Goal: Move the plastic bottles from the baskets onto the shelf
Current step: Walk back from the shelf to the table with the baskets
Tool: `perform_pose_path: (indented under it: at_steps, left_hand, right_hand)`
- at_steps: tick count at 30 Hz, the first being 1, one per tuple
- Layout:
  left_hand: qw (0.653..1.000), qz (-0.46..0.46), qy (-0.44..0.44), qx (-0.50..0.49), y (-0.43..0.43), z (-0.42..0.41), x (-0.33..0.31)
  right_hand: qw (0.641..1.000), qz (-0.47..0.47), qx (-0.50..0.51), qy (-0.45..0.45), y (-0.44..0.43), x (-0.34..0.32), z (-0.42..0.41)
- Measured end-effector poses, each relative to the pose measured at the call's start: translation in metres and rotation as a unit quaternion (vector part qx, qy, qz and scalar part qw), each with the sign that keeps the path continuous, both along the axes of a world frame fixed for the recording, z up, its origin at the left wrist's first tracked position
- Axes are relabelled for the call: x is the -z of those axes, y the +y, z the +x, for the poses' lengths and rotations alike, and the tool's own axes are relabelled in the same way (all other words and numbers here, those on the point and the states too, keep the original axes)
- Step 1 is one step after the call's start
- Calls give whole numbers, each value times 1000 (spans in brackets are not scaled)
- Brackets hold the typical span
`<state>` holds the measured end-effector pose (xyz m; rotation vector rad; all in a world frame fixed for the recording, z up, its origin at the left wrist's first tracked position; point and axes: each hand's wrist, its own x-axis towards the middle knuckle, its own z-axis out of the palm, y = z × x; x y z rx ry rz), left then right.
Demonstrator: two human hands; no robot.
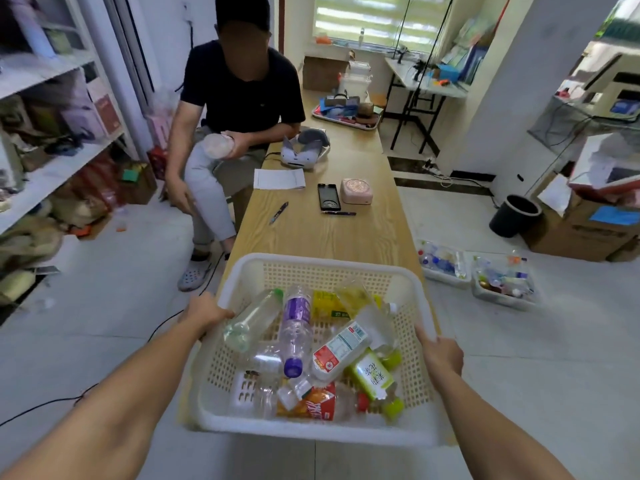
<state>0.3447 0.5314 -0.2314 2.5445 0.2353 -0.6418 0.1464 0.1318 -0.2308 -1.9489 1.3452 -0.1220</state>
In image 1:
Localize person's left hand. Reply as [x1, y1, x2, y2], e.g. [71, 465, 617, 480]
[181, 292, 236, 341]

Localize person's right hand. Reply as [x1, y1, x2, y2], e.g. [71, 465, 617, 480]
[414, 325, 465, 379]

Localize white plastic basket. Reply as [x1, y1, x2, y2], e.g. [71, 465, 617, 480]
[187, 253, 459, 448]

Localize person's left forearm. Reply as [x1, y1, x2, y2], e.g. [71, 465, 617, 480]
[0, 315, 202, 480]

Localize person's right forearm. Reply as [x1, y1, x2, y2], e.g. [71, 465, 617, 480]
[431, 369, 576, 480]

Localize clear bottle with green cap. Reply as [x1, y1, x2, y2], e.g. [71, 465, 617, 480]
[223, 288, 285, 354]

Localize clear empty plastic bottle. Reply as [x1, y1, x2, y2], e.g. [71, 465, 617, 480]
[339, 279, 399, 353]

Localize green label tea bottle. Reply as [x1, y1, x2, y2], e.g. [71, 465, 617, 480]
[345, 347, 406, 423]

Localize purple label plastic bottle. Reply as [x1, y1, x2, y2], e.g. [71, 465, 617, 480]
[278, 286, 315, 380]

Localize clear crumpled plastic bottle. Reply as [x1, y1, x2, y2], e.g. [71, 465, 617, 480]
[229, 344, 284, 420]

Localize white basket of bottles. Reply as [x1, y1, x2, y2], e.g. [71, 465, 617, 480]
[471, 251, 540, 312]
[416, 239, 472, 289]

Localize white red label bottle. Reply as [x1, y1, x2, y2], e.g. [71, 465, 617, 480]
[309, 320, 374, 386]

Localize yellow label plastic bottle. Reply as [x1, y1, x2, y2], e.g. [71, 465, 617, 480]
[312, 290, 352, 321]

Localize orange label plastic bottle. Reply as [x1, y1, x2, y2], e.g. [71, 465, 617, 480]
[276, 381, 372, 423]

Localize white paper sheet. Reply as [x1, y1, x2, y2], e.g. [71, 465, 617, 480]
[253, 168, 307, 191]

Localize black trash bin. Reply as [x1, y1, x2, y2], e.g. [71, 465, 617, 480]
[488, 194, 544, 239]

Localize black smartphone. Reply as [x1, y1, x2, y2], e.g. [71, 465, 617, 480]
[317, 183, 342, 212]

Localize small open cardboard box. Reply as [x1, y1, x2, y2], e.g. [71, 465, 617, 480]
[119, 161, 159, 206]

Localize pink small box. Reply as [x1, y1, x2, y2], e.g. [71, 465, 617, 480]
[340, 178, 374, 205]

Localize round clear plastic container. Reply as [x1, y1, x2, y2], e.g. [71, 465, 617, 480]
[202, 133, 236, 161]

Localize large cardboard box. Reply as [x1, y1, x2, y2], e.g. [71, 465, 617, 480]
[520, 175, 640, 263]

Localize white VR headset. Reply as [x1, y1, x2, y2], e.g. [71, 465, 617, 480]
[280, 128, 332, 171]

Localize pink bag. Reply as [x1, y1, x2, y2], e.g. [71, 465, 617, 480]
[144, 97, 174, 151]

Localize white shelf unit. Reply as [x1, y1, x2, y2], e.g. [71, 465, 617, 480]
[0, 0, 138, 326]

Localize tray of assorted items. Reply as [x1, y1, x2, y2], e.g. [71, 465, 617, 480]
[311, 94, 382, 132]

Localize white folding table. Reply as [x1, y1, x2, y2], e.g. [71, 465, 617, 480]
[384, 57, 469, 155]

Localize brown cardboard box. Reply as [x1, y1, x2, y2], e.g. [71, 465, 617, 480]
[302, 55, 350, 93]

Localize clear plastic storage boxes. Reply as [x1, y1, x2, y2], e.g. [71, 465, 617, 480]
[339, 60, 374, 99]

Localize white machine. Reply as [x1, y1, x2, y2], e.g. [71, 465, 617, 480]
[552, 39, 640, 126]

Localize striped window blind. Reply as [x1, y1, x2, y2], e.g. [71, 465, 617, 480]
[312, 0, 455, 53]

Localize black floor cable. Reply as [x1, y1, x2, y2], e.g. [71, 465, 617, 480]
[0, 252, 226, 428]

